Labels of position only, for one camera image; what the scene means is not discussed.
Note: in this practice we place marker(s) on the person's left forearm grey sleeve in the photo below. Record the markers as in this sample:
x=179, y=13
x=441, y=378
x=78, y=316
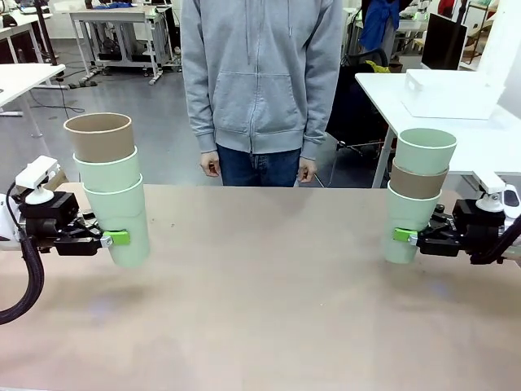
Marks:
x=321, y=122

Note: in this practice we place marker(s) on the white plastic basket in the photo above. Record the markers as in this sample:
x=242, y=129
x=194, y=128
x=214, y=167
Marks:
x=447, y=93

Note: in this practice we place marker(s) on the person's left hand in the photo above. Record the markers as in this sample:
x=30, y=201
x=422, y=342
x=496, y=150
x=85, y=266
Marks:
x=308, y=169

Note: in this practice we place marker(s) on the black stand pole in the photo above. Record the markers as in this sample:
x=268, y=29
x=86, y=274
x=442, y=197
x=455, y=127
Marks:
x=45, y=32

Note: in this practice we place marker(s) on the brown plastic cup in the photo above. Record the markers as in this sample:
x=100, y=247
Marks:
x=102, y=138
x=419, y=183

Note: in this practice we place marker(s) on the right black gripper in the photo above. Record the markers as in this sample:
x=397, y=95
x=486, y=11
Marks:
x=476, y=228

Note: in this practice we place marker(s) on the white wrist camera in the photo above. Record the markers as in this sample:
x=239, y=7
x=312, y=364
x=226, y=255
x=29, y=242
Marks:
x=36, y=173
x=490, y=187

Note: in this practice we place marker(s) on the grey hoodie torso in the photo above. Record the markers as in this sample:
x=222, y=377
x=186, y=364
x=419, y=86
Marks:
x=260, y=81

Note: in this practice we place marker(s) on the blue jacket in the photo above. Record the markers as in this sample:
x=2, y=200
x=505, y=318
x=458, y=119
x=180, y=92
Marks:
x=378, y=24

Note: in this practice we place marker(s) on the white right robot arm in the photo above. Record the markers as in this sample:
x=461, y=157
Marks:
x=513, y=203

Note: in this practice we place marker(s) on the large white side table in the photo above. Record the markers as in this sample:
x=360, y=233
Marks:
x=447, y=138

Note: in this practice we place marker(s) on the wooden chair frame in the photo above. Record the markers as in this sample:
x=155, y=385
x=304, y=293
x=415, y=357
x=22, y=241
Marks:
x=480, y=36

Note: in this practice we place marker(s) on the white background desk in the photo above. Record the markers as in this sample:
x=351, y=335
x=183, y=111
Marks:
x=24, y=24

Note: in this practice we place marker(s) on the black office chair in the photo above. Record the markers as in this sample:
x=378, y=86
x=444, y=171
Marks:
x=358, y=114

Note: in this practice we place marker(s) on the black monitor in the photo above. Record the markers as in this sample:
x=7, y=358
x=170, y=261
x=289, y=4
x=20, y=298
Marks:
x=443, y=40

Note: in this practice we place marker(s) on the yellow item on chair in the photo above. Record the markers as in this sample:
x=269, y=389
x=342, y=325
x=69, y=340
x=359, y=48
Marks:
x=376, y=67

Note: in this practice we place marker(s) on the person's right forearm grey sleeve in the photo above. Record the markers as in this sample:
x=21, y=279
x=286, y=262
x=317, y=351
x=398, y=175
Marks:
x=201, y=122

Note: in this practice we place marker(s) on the light green plastic cup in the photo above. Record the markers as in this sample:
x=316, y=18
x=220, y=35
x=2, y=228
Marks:
x=110, y=175
x=122, y=220
x=407, y=220
x=425, y=150

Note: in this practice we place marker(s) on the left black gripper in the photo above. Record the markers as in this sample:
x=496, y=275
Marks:
x=45, y=212

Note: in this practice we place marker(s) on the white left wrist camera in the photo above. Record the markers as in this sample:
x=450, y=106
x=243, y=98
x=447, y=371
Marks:
x=36, y=173

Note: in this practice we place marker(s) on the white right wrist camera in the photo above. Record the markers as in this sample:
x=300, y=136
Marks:
x=490, y=187

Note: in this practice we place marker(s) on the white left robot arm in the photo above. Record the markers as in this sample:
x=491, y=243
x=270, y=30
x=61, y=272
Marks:
x=6, y=220

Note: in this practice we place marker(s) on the blue jeans legs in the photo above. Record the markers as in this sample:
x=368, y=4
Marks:
x=240, y=167

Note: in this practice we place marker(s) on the grey workshop desk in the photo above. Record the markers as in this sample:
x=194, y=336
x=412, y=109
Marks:
x=118, y=16

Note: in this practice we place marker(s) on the person's right hand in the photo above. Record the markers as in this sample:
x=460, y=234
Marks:
x=209, y=165

